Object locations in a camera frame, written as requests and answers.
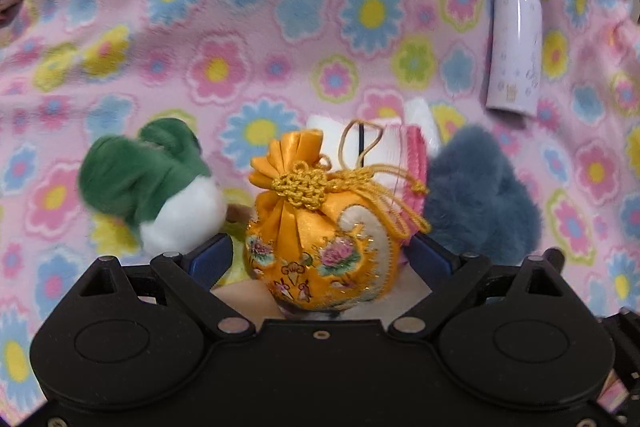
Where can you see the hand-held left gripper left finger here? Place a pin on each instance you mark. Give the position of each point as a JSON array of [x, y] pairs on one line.
[[212, 258]]

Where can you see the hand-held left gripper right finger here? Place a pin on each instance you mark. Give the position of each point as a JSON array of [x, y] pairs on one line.
[[431, 261]]

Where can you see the blue-grey fluffy plush toy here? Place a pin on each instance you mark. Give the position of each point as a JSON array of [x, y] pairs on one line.
[[475, 202]]

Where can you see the green and white plush toy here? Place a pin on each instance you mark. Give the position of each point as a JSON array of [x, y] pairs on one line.
[[135, 177]]

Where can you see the rolled white pink towel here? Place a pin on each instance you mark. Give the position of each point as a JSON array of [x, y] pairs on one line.
[[395, 147]]

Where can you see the purple and white bottle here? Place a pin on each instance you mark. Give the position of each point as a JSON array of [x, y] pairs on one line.
[[515, 47]]

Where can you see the pink floral fleece blanket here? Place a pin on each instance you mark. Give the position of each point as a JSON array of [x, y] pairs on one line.
[[300, 7]]

